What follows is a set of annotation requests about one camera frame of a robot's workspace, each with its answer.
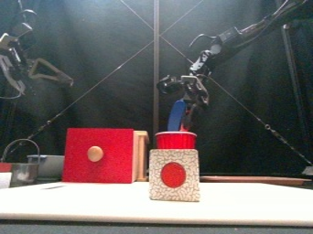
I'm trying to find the red box with wooden knob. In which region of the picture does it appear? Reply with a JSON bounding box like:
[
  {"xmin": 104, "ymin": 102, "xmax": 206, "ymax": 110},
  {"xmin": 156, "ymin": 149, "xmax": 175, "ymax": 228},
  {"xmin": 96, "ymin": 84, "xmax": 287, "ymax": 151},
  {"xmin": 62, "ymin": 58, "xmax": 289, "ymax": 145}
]
[{"xmin": 61, "ymin": 127, "xmax": 135, "ymax": 185}]

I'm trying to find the light wooden box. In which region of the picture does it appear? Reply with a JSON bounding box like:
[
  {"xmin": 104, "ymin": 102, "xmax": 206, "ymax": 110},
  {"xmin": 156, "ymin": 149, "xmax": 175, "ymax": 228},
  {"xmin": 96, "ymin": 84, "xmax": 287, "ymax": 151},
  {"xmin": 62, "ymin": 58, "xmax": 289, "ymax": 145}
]
[{"xmin": 131, "ymin": 130, "xmax": 151, "ymax": 183}]

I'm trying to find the red plastic cup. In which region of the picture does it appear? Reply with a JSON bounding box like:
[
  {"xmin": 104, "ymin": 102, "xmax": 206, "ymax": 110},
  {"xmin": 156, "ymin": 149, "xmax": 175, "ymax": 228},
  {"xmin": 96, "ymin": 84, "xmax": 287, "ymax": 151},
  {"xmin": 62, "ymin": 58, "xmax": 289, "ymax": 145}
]
[{"xmin": 153, "ymin": 131, "xmax": 198, "ymax": 151}]

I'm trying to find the small metal bucket with handle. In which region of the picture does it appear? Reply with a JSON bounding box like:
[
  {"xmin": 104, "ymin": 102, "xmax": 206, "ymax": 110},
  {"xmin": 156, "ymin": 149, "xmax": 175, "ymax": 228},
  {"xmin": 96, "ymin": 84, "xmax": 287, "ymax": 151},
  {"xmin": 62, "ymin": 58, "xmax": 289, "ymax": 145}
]
[{"xmin": 0, "ymin": 138, "xmax": 41, "ymax": 187}]

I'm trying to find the diagonal brace wire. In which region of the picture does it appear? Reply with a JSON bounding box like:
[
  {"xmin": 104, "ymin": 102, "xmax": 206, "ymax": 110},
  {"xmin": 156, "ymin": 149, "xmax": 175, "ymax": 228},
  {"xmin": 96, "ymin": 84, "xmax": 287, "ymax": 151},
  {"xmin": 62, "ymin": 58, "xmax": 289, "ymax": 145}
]
[
  {"xmin": 25, "ymin": 0, "xmax": 206, "ymax": 141},
  {"xmin": 119, "ymin": 0, "xmax": 313, "ymax": 167}
]

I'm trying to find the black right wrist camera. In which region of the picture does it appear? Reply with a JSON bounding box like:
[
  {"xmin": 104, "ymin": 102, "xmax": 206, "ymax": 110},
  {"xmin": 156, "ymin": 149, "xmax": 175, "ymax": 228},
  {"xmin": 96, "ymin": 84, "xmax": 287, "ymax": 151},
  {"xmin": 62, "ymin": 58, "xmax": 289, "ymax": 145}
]
[{"xmin": 155, "ymin": 75, "xmax": 186, "ymax": 96}]

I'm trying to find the blue toy knife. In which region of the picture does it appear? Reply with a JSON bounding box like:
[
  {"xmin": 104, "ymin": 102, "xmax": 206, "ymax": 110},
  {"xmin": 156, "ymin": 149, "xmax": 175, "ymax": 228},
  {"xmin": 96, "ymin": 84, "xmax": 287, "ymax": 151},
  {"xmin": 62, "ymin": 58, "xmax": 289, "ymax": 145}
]
[{"xmin": 165, "ymin": 99, "xmax": 188, "ymax": 133}]

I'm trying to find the thick vertical frame pole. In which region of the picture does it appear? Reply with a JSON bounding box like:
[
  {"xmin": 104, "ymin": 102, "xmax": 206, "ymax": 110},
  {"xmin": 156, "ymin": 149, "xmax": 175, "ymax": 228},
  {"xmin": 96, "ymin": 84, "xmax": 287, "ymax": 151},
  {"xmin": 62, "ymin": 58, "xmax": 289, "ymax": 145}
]
[{"xmin": 279, "ymin": 23, "xmax": 311, "ymax": 173}]

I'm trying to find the grey plastic container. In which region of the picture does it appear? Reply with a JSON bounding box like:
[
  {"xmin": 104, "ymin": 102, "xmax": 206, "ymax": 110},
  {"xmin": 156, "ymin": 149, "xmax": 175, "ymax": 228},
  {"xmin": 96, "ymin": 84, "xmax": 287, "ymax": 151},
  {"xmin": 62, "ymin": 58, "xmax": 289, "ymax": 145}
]
[{"xmin": 25, "ymin": 154, "xmax": 65, "ymax": 181}]

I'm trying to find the white crackle sushi red centre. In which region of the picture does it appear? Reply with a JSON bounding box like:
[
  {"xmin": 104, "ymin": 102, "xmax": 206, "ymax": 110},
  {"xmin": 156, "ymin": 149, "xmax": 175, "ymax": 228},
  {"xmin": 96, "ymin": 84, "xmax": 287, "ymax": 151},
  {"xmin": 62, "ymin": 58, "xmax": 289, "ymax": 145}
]
[{"xmin": 148, "ymin": 148, "xmax": 202, "ymax": 203}]

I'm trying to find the brown flat plate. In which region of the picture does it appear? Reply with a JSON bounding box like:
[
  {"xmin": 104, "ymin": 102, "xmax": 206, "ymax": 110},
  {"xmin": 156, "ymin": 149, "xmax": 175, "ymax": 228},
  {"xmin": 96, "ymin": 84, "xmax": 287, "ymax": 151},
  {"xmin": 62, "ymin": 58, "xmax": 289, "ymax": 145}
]
[{"xmin": 198, "ymin": 175, "xmax": 313, "ymax": 187}]

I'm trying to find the red and white block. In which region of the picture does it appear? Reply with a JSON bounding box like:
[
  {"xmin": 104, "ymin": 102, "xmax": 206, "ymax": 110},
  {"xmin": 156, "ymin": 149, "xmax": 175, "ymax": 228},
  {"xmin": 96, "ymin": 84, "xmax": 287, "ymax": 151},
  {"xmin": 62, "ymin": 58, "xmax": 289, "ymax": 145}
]
[{"xmin": 0, "ymin": 162, "xmax": 13, "ymax": 190}]

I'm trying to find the thin vertical frame pole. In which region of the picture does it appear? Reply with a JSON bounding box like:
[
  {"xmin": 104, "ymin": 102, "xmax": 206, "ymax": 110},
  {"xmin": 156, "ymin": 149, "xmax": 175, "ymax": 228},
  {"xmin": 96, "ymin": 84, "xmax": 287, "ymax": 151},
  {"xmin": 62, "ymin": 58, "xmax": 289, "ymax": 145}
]
[{"xmin": 151, "ymin": 0, "xmax": 161, "ymax": 135}]

